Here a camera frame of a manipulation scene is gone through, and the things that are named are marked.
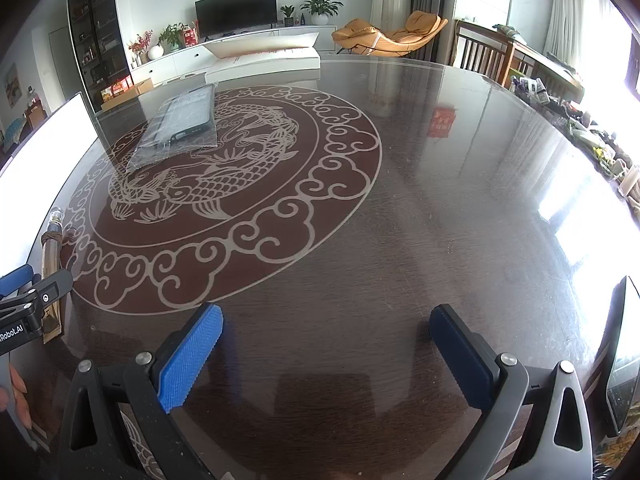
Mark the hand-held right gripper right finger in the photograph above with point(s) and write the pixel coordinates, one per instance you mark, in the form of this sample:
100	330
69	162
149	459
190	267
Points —
465	360

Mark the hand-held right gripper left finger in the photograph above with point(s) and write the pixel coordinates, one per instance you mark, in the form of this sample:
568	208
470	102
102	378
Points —
190	355

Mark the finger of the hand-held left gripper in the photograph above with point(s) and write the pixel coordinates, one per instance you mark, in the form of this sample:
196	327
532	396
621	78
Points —
15	281
52	285

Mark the gold cosmetic tube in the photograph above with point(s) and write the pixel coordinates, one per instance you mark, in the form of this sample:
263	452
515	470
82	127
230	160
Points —
51	260

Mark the phone case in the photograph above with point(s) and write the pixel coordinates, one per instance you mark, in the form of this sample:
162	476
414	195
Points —
180	120

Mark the person's left hand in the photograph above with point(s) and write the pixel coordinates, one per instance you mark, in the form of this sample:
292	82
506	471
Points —
20	382

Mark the white board panel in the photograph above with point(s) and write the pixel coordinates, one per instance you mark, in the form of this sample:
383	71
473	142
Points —
55	135

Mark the dark tablet screen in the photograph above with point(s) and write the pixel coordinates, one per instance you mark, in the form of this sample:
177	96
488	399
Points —
620	360

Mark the cardboard box of snacks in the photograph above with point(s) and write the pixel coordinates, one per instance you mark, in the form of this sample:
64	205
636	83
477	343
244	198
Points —
125	92

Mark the white television cabinet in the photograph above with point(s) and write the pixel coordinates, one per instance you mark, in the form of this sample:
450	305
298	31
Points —
175	65

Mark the dark glass display cabinet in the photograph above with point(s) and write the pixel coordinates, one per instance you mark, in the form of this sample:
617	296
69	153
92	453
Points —
97	35

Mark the white vase with red flowers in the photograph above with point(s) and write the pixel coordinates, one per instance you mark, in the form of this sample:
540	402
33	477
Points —
156	51

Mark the pile of small clutter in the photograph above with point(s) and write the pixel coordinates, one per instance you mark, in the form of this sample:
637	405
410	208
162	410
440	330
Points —
590	135

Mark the bushy green potted plant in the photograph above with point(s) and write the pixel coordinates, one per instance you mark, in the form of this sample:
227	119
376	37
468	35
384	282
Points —
172	35

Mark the red gift box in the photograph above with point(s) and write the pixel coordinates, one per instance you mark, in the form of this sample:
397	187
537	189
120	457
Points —
190	35

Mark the white low bench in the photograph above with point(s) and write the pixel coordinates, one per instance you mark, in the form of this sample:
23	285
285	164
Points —
265	67

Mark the wooden slatted chair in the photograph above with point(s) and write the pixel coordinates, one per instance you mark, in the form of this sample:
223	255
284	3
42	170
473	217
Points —
475	55

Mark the wooden side table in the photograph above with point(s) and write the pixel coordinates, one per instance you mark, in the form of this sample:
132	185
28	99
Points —
545	65

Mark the cream long cushion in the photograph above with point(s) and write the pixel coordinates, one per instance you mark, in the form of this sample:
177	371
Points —
265	42

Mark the black television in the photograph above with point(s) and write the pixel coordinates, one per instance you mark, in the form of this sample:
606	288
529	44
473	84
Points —
235	10

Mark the orange lounge chair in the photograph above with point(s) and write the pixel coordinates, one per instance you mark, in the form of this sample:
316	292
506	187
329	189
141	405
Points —
400	35

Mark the small green potted plant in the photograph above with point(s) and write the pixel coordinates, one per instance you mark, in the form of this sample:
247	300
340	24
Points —
287	15

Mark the white sheer window curtain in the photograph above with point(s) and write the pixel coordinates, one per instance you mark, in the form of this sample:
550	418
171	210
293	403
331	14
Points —
580	20

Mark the large green potted plant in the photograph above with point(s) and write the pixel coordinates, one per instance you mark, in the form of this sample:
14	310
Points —
321	7

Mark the framed wall picture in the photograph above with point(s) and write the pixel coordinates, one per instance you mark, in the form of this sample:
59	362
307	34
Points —
13	85

